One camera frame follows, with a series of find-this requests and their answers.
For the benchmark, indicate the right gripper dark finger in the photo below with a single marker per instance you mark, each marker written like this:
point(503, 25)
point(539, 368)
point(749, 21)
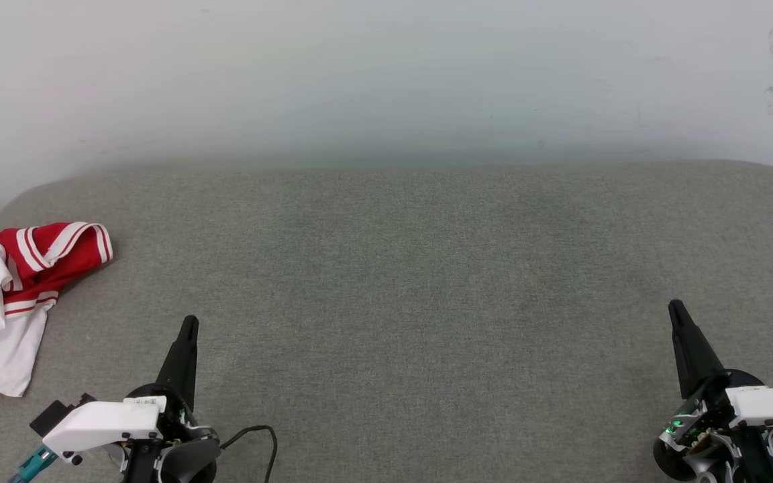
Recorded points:
point(694, 359)

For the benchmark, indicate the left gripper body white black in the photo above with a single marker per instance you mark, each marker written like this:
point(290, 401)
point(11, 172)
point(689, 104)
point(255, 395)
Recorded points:
point(101, 422)

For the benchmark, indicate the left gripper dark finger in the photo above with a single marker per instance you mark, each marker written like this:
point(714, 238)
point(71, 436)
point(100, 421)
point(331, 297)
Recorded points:
point(182, 365)

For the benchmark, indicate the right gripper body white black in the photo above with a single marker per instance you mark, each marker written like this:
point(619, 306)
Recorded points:
point(769, 406)

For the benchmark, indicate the grey fabric sofa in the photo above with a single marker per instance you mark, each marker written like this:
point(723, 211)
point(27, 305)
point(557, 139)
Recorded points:
point(386, 302)

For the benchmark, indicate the red and white jersey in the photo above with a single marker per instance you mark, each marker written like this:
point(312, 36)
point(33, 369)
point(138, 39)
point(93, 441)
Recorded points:
point(31, 258)

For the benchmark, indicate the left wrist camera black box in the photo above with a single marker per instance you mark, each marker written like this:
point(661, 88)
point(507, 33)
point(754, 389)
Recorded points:
point(58, 414)

